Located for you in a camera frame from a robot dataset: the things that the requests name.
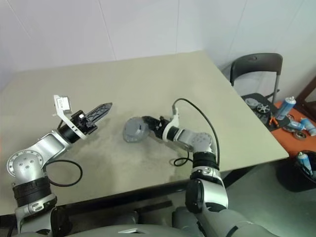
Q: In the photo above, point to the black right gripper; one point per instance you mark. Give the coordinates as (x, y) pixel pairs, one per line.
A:
(158, 126)

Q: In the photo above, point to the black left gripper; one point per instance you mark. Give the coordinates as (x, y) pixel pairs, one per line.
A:
(84, 123)

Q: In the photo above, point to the motor stator with copper windings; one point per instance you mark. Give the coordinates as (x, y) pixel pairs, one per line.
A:
(133, 127)

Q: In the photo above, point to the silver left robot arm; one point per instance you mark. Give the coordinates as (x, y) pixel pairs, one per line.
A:
(44, 148)

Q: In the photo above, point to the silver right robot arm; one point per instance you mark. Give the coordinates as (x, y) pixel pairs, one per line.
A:
(197, 140)

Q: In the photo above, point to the grey round plastic cap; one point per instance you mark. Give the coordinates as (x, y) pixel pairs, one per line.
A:
(251, 102)

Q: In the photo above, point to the silver spoked wheel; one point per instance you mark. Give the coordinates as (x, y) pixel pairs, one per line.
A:
(263, 108)

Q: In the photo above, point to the black folding chair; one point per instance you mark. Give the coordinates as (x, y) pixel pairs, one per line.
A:
(256, 61)

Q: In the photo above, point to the orange stool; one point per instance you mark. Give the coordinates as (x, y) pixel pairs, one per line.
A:
(284, 138)

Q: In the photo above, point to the blue white spray can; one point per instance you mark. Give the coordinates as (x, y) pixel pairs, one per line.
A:
(308, 126)
(304, 161)
(296, 125)
(285, 108)

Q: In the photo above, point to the grey robot torso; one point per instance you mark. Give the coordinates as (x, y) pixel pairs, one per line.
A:
(247, 227)

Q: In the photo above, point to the steel ball bearing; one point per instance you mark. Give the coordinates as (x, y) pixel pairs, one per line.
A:
(300, 135)

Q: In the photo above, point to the black round bin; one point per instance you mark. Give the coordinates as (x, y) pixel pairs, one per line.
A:
(291, 180)

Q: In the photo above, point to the brown wooden cabinet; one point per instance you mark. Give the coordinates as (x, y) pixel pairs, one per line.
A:
(309, 96)

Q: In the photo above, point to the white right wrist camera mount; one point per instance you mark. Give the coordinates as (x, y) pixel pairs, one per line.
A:
(170, 126)

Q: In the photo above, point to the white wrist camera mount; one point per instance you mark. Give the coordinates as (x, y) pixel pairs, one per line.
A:
(170, 126)
(61, 112)

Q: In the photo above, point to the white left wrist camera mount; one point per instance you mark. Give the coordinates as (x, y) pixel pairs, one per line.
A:
(61, 112)

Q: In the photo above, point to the black table frame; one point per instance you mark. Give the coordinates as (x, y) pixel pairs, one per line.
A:
(123, 196)

